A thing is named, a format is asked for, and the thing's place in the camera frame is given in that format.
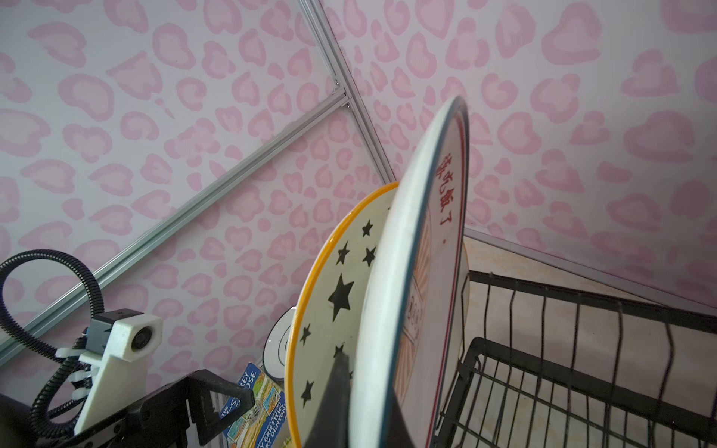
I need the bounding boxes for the star plate yellow rim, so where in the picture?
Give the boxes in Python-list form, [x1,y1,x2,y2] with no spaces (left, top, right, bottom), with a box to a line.
[284,182,399,447]

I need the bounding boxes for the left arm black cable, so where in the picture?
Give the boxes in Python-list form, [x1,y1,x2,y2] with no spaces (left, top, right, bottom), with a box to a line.
[0,249,106,441]

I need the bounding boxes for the white plate orange sunburst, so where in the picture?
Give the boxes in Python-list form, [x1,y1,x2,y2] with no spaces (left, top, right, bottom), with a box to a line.
[348,96,470,447]

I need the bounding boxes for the white plate black rings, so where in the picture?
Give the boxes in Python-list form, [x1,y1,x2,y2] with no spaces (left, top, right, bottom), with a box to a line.
[261,306,298,383]

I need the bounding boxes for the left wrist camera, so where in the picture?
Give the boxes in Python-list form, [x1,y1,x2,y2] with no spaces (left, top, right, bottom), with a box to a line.
[74,309,162,435]

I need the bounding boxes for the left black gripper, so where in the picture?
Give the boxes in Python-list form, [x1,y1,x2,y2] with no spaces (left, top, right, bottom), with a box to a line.
[33,370,255,447]

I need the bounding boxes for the aluminium frame left diagonal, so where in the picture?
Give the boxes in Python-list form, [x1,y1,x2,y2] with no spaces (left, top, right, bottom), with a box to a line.
[1,88,349,368]

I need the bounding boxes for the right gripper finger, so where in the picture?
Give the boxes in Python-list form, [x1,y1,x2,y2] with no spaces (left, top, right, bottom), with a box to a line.
[304,354,351,448]

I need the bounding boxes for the aluminium frame left post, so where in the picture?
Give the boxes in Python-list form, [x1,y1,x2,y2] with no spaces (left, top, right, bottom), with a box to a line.
[298,0,397,184]

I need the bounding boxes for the black wire dish rack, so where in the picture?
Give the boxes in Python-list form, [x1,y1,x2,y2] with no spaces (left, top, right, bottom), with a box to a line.
[432,271,716,447]

